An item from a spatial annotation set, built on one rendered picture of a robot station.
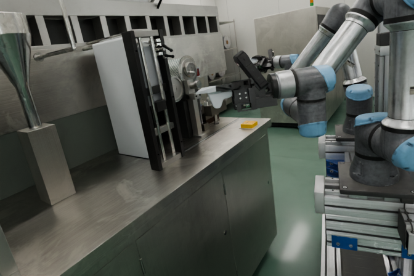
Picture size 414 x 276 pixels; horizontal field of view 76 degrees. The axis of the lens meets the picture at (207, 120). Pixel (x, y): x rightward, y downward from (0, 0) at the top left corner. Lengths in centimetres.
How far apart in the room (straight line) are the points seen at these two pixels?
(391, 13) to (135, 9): 126
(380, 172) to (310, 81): 46
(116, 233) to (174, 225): 27
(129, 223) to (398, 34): 88
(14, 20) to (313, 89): 88
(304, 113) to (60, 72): 104
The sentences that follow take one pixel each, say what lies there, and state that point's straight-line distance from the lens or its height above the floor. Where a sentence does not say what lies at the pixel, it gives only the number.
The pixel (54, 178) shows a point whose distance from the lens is 109.
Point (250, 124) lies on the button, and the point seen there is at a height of 92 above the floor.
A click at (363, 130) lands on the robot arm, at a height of 100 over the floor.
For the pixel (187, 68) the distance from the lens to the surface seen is 137.
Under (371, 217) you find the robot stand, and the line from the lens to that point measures 115.
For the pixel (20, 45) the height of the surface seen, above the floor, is 144.
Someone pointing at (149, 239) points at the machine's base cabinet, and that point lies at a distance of 95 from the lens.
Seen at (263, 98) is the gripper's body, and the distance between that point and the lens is 73.
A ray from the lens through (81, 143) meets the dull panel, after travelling 142.
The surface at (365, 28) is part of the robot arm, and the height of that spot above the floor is 133.
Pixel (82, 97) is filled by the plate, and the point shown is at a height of 121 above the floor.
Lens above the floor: 134
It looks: 15 degrees down
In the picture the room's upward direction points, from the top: 9 degrees counter-clockwise
